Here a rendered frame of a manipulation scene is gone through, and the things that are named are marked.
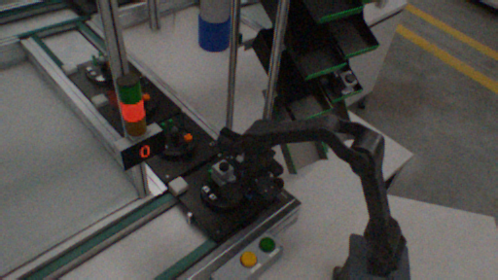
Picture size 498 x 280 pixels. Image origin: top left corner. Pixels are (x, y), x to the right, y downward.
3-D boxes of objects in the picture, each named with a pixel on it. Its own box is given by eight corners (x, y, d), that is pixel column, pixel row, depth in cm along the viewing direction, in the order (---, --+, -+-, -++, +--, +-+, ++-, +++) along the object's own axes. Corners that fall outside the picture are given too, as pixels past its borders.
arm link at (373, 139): (383, 127, 78) (351, 126, 82) (373, 150, 73) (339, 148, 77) (403, 238, 94) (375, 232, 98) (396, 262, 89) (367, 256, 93)
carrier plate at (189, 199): (276, 200, 123) (277, 196, 122) (216, 244, 111) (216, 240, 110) (228, 155, 135) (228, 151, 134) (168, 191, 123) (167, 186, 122)
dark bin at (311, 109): (329, 112, 119) (341, 101, 112) (294, 125, 113) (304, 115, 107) (286, 36, 125) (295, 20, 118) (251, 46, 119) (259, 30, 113)
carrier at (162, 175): (225, 153, 136) (226, 126, 127) (165, 188, 124) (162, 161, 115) (184, 115, 148) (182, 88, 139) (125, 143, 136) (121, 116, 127)
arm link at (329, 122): (382, 143, 81) (366, 99, 77) (371, 169, 76) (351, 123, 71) (270, 152, 100) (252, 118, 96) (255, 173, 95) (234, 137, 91)
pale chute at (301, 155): (320, 159, 132) (329, 159, 128) (288, 174, 127) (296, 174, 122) (295, 79, 129) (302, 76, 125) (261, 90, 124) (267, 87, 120)
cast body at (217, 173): (235, 183, 118) (236, 168, 113) (224, 191, 115) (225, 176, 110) (218, 166, 122) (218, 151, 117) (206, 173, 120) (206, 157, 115)
